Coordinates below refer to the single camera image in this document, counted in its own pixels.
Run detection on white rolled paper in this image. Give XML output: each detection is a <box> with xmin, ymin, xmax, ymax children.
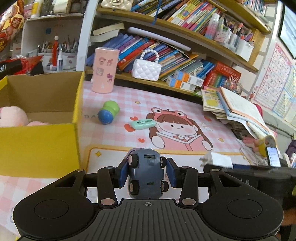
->
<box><xmin>128</xmin><ymin>27</ymin><xmax>191</xmax><ymax>52</ymax></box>

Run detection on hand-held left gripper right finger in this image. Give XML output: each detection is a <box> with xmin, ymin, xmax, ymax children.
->
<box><xmin>166</xmin><ymin>158</ymin><xmax>243</xmax><ymax>208</ymax></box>

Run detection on pink plush animal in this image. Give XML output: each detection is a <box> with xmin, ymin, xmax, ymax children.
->
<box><xmin>0</xmin><ymin>106</ymin><xmax>50</xmax><ymax>128</ymax></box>

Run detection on small white bottle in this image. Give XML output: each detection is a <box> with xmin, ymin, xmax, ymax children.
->
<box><xmin>57</xmin><ymin>50</ymin><xmax>64</xmax><ymax>71</ymax></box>

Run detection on pink printed desk mat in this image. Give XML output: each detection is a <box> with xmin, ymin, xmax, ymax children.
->
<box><xmin>0</xmin><ymin>80</ymin><xmax>255</xmax><ymax>232</ymax></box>

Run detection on pile of workbooks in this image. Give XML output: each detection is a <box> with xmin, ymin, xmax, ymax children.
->
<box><xmin>201</xmin><ymin>86</ymin><xmax>276</xmax><ymax>140</ymax></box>

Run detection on pink cartoon cylinder container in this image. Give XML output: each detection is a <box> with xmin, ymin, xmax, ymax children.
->
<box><xmin>91</xmin><ymin>47</ymin><xmax>120</xmax><ymax>94</ymax></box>

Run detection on red crinkled packet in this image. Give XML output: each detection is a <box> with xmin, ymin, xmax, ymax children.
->
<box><xmin>19</xmin><ymin>56</ymin><xmax>44</xmax><ymax>75</ymax></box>

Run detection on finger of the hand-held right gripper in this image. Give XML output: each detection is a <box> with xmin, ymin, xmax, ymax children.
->
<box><xmin>203</xmin><ymin>163</ymin><xmax>234</xmax><ymax>173</ymax></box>

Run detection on white quilted pearl-handle handbag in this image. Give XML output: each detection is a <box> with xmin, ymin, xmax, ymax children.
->
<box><xmin>132</xmin><ymin>49</ymin><xmax>162</xmax><ymax>82</ymax></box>

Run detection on black smartphone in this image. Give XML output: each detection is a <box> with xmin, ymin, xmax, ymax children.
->
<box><xmin>266</xmin><ymin>146</ymin><xmax>282</xmax><ymax>167</ymax></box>

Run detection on white power strip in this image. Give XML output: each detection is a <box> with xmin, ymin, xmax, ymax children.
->
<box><xmin>283</xmin><ymin>153</ymin><xmax>293</xmax><ymax>168</ymax></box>

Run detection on wooden bookshelf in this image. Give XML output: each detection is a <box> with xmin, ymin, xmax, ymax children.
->
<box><xmin>84</xmin><ymin>0</ymin><xmax>272</xmax><ymax>98</ymax></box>

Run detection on grey-blue toy car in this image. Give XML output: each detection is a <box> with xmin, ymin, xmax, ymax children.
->
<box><xmin>126</xmin><ymin>147</ymin><xmax>167</xmax><ymax>199</ymax></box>

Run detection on mint green small device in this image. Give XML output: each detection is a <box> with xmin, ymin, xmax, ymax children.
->
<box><xmin>130</xmin><ymin>118</ymin><xmax>156</xmax><ymax>131</ymax></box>

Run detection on red festive printed bag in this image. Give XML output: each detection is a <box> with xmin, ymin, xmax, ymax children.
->
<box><xmin>0</xmin><ymin>0</ymin><xmax>25</xmax><ymax>62</ymax></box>

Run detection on pastel glitter bottle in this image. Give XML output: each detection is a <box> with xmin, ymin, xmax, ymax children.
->
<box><xmin>204</xmin><ymin>13</ymin><xmax>220</xmax><ymax>40</ymax></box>

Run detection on yellow and pink toy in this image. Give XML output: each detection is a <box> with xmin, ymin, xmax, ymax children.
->
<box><xmin>243</xmin><ymin>134</ymin><xmax>277</xmax><ymax>156</ymax></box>

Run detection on green and blue toy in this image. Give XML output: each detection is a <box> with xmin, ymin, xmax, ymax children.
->
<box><xmin>97</xmin><ymin>100</ymin><xmax>120</xmax><ymax>126</ymax></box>

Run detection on red boxed book set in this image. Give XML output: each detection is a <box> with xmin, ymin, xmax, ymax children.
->
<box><xmin>203</xmin><ymin>61</ymin><xmax>242</xmax><ymax>90</ymax></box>

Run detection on pens in white holders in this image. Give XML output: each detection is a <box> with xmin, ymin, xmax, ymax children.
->
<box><xmin>37</xmin><ymin>35</ymin><xmax>78</xmax><ymax>71</ymax></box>

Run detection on grey sofa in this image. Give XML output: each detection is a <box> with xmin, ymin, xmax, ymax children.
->
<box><xmin>264</xmin><ymin>111</ymin><xmax>296</xmax><ymax>140</ymax></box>

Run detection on cream quilted handbag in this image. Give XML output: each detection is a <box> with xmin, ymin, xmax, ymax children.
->
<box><xmin>101</xmin><ymin>0</ymin><xmax>134</xmax><ymax>12</ymax></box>

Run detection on orange and blue carton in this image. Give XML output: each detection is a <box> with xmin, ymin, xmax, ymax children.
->
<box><xmin>166</xmin><ymin>76</ymin><xmax>197</xmax><ymax>92</ymax></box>
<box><xmin>174</xmin><ymin>70</ymin><xmax>204</xmax><ymax>86</ymax></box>

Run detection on row of colourful books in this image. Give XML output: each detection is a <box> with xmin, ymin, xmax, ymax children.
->
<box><xmin>87</xmin><ymin>32</ymin><xmax>216</xmax><ymax>80</ymax></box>

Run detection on markers in white organizer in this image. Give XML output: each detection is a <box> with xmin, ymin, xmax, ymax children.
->
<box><xmin>212</xmin><ymin>14</ymin><xmax>255</xmax><ymax>62</ymax></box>

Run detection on alphabet wall poster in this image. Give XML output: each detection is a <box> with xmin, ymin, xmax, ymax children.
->
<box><xmin>251</xmin><ymin>43</ymin><xmax>293</xmax><ymax>112</ymax></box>

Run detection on yellow chart wall poster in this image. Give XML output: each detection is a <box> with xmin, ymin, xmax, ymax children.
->
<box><xmin>271</xmin><ymin>66</ymin><xmax>296</xmax><ymax>124</ymax></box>

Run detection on row of thin upper books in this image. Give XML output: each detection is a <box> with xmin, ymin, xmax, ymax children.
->
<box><xmin>130</xmin><ymin>0</ymin><xmax>226</xmax><ymax>33</ymax></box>

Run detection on white yellow-label bottle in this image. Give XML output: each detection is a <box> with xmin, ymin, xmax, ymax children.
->
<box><xmin>32</xmin><ymin>0</ymin><xmax>43</xmax><ymax>19</ymax></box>

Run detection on black box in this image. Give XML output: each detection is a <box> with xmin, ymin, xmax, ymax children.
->
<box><xmin>0</xmin><ymin>59</ymin><xmax>23</xmax><ymax>76</ymax></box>

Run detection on small figurine set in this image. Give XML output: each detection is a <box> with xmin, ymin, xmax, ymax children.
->
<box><xmin>223</xmin><ymin>77</ymin><xmax>243</xmax><ymax>94</ymax></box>

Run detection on cream paged thick book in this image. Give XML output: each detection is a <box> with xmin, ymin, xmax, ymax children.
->
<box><xmin>89</xmin><ymin>30</ymin><xmax>121</xmax><ymax>43</ymax></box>
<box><xmin>92</xmin><ymin>21</ymin><xmax>125</xmax><ymax>36</ymax></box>

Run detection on black framed screen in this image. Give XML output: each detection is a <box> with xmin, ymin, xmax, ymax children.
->
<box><xmin>277</xmin><ymin>0</ymin><xmax>296</xmax><ymax>60</ymax></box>

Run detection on yellow cardboard box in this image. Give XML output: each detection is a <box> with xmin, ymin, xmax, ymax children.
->
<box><xmin>0</xmin><ymin>71</ymin><xmax>85</xmax><ymax>179</ymax></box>

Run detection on white shelf unit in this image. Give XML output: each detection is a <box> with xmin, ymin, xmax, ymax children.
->
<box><xmin>21</xmin><ymin>13</ymin><xmax>84</xmax><ymax>73</ymax></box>

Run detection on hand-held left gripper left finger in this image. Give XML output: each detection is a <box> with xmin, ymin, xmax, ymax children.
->
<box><xmin>54</xmin><ymin>159</ymin><xmax>130</xmax><ymax>208</ymax></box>

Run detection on red and white figure bottle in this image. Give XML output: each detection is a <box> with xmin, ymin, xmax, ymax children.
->
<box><xmin>50</xmin><ymin>35</ymin><xmax>60</xmax><ymax>70</ymax></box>

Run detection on white cables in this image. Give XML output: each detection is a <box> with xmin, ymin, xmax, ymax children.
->
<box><xmin>240</xmin><ymin>146</ymin><xmax>267</xmax><ymax>165</ymax></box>

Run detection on white soft block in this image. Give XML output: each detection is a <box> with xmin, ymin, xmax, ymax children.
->
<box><xmin>199</xmin><ymin>151</ymin><xmax>234</xmax><ymax>169</ymax></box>

